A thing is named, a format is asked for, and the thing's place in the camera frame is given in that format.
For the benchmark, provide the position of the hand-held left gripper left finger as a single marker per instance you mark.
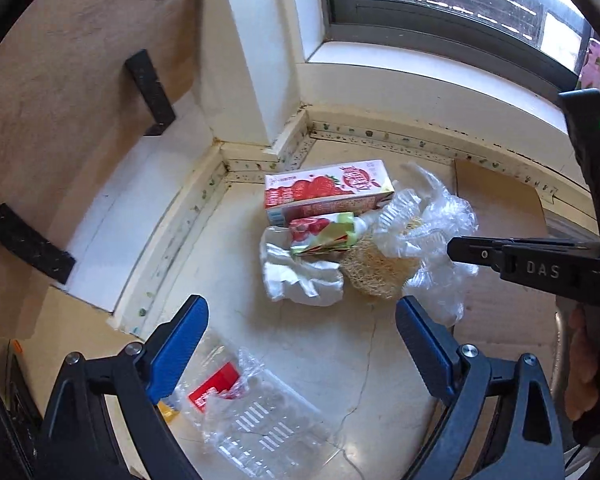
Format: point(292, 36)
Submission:
point(177, 347)

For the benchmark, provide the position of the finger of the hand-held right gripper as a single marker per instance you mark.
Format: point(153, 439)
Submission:
point(472, 251)

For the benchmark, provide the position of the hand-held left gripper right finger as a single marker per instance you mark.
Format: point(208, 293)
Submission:
point(425, 350)

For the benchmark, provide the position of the clear plastic wrap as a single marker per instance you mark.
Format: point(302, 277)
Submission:
point(445, 220)

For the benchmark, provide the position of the beige loofah sponge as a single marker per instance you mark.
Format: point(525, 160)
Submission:
point(375, 272)

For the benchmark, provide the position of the clear plastic tray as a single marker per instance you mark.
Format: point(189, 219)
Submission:
point(260, 420)

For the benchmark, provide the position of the white bag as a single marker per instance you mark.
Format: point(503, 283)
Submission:
point(295, 280)

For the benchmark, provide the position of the red green pouch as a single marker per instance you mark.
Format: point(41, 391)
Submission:
point(320, 235)

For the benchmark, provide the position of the strawberry print drink carton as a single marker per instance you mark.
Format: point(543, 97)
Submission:
point(325, 185)

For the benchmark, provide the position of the person's right hand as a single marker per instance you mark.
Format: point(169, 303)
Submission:
point(580, 370)

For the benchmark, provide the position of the brown cardboard sheet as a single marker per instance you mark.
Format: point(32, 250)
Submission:
point(505, 200)

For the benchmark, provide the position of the wooden cutting board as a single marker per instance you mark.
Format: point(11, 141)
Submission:
point(70, 110)

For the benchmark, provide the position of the black cutting board bracket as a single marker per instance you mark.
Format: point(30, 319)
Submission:
point(30, 245)
point(150, 92)

